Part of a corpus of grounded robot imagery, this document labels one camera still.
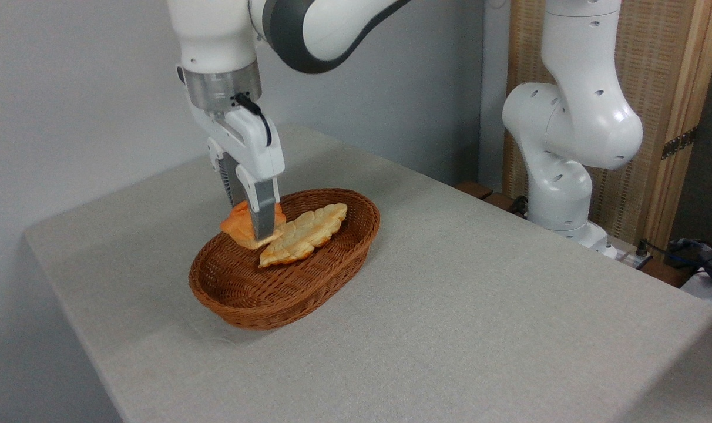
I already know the brown wicker oval basket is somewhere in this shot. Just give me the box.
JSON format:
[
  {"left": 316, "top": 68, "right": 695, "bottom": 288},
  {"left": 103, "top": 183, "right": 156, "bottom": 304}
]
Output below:
[{"left": 188, "top": 187, "right": 382, "bottom": 331}]

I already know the metal screen hinge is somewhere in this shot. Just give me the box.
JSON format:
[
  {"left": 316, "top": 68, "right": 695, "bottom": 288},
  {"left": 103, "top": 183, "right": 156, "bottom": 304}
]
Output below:
[{"left": 661, "top": 126, "right": 699, "bottom": 161}]

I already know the long braided bread loaf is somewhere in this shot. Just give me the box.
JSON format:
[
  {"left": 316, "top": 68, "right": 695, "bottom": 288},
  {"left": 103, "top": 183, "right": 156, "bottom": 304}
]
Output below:
[{"left": 258, "top": 203, "right": 349, "bottom": 269}]

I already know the white power strip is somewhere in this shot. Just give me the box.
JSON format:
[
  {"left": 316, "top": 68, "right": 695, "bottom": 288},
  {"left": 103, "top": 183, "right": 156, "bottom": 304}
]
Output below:
[{"left": 610, "top": 246, "right": 652, "bottom": 271}]

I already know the black power cable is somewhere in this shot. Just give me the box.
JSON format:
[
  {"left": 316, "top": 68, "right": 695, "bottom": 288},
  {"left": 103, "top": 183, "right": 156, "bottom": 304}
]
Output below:
[{"left": 634, "top": 237, "right": 712, "bottom": 278}]

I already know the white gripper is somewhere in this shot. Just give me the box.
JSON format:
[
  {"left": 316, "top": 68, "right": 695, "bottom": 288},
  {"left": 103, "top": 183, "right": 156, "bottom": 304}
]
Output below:
[{"left": 176, "top": 65, "right": 286, "bottom": 243}]

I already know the grey tablecloth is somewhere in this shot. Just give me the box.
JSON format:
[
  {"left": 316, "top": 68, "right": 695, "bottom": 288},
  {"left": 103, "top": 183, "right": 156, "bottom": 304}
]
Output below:
[{"left": 23, "top": 125, "right": 712, "bottom": 423}]

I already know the round orange bread bun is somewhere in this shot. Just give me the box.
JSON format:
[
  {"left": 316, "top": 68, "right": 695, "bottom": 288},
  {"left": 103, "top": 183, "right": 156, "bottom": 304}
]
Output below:
[{"left": 220, "top": 199, "right": 287, "bottom": 250}]

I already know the wooden rattan folding screen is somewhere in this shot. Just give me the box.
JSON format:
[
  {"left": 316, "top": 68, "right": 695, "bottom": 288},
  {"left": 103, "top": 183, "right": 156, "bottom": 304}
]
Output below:
[{"left": 502, "top": 0, "right": 712, "bottom": 249}]

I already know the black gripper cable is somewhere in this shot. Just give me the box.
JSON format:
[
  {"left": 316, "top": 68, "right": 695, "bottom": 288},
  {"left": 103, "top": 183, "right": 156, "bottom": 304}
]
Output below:
[{"left": 233, "top": 92, "right": 273, "bottom": 147}]

